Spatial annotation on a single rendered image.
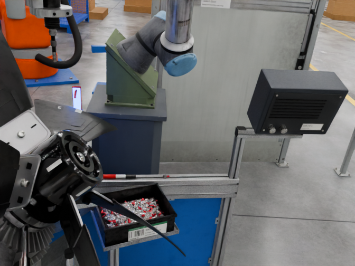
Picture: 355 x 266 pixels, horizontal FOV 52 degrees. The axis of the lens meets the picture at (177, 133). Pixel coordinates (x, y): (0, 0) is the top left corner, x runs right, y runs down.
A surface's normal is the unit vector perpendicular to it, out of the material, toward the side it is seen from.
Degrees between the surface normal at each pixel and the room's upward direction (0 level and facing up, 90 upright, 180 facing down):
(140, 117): 90
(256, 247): 0
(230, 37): 90
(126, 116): 90
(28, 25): 90
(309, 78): 15
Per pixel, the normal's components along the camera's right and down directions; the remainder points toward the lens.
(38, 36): 0.48, 0.44
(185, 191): 0.15, 0.47
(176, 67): 0.41, 0.83
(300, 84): 0.12, -0.74
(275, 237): 0.09, -0.88
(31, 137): 0.43, -0.27
